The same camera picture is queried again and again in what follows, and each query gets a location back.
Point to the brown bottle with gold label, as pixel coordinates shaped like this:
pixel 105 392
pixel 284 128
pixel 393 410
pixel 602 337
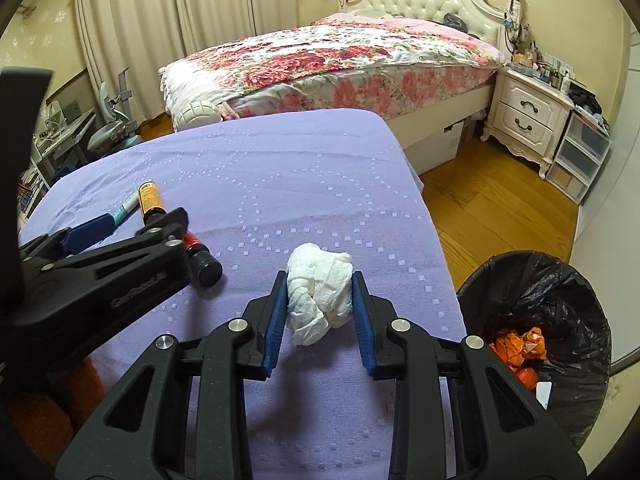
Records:
pixel 151 199

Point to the white tissue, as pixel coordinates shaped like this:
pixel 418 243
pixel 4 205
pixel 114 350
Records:
pixel 320 295

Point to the dark clothes pile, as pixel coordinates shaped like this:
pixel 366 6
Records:
pixel 590 100

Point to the white and teal tube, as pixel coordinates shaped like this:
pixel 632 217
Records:
pixel 125 210

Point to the cluster of small bottles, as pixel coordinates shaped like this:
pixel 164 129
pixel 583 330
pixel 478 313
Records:
pixel 542 67

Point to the dark bottle with red label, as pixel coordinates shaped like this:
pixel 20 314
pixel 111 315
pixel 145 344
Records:
pixel 205 262

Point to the white tufted bed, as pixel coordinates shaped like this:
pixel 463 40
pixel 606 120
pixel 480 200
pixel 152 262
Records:
pixel 425 0

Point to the red plastic bag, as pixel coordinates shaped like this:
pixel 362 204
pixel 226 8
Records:
pixel 526 376

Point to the grey desk chair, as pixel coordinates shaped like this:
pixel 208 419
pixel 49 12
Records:
pixel 115 120

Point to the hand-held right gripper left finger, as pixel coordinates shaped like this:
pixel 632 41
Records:
pixel 275 325

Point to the floral quilt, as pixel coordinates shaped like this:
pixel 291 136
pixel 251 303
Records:
pixel 325 60

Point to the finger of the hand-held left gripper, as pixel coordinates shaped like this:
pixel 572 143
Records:
pixel 165 227
pixel 90 233

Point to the purple patterned bedsheet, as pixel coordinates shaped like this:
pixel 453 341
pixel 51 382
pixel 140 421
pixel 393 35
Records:
pixel 300 185

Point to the white paper piece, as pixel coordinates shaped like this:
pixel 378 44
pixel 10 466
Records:
pixel 545 394

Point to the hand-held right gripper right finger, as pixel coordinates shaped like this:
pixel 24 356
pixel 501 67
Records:
pixel 362 325

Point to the white study desk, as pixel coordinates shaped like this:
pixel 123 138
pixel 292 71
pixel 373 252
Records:
pixel 65 132

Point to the bin with black bag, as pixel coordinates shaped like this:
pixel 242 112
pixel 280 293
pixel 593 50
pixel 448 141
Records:
pixel 565 300

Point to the orange paper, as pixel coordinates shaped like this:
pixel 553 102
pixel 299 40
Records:
pixel 520 345

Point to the white storage box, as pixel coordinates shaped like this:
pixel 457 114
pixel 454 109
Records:
pixel 440 147

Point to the clear plastic drawer unit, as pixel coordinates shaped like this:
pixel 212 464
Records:
pixel 580 160

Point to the beige curtains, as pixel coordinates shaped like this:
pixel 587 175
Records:
pixel 190 15

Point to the bookshelf with books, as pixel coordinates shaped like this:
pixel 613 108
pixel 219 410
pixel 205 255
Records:
pixel 32 192

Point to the dark cloth on pillow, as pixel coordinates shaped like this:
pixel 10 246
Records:
pixel 454 21

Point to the white nightstand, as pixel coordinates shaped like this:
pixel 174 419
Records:
pixel 525 115

